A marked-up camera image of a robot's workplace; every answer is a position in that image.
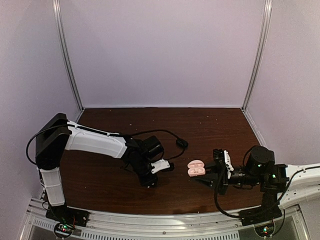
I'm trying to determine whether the black earbud charging case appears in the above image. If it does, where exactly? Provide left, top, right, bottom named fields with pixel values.
left=175, top=138, right=189, bottom=149

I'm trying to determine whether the aluminium frame post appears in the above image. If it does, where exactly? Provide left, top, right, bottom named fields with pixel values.
left=52, top=0, right=84, bottom=112
left=241, top=0, right=273, bottom=113

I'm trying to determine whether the front aluminium rail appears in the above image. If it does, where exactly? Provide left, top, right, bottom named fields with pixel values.
left=17, top=198, right=311, bottom=240

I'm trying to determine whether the left black braided cable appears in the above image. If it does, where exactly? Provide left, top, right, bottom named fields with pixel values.
left=129, top=129, right=188, bottom=161

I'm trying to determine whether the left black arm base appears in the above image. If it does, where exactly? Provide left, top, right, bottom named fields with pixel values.
left=45, top=205, right=90, bottom=227

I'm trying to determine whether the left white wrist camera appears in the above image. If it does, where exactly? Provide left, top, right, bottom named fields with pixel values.
left=150, top=158, right=175, bottom=174

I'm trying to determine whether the round white case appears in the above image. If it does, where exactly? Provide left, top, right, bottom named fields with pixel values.
left=187, top=159, right=206, bottom=177

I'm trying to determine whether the right aluminium frame post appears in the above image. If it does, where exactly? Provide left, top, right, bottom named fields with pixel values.
left=241, top=0, right=273, bottom=113

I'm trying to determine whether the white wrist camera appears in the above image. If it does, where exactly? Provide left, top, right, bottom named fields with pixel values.
left=150, top=158, right=175, bottom=174
left=223, top=150, right=234, bottom=180

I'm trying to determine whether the right black braided cable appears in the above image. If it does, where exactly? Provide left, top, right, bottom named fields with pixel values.
left=213, top=172, right=243, bottom=220

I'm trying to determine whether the black braided cable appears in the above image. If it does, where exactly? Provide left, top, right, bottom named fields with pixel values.
left=213, top=172, right=243, bottom=220
left=129, top=129, right=188, bottom=161

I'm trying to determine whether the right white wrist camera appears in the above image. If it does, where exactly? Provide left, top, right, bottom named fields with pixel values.
left=223, top=150, right=234, bottom=180

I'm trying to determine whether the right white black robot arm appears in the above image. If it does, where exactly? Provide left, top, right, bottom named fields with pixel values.
left=187, top=145, right=320, bottom=221

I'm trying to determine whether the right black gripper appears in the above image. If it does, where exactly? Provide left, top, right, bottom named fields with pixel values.
left=190, top=161, right=263, bottom=197

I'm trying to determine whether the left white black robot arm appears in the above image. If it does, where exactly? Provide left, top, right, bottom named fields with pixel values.
left=25, top=113, right=171, bottom=222

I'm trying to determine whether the left aluminium frame post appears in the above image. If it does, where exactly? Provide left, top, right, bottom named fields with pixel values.
left=52, top=0, right=84, bottom=112

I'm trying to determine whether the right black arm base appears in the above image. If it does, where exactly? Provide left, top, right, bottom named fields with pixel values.
left=238, top=193, right=283, bottom=226

